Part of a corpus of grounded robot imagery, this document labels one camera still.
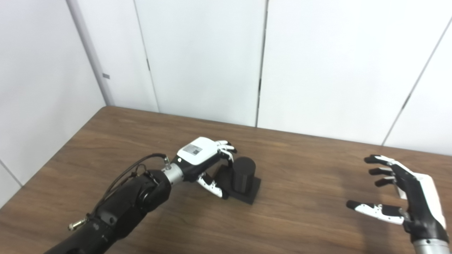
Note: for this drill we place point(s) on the black peg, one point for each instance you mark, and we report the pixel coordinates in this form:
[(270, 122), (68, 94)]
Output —
[(243, 173)]

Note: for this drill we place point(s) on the black and white left hand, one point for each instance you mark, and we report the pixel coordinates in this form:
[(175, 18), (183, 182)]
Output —
[(196, 155)]

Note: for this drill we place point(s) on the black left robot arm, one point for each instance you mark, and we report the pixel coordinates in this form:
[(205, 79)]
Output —
[(120, 208)]

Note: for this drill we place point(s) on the black and white right hand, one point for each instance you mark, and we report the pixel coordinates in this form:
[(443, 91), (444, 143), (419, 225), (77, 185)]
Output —
[(420, 208)]

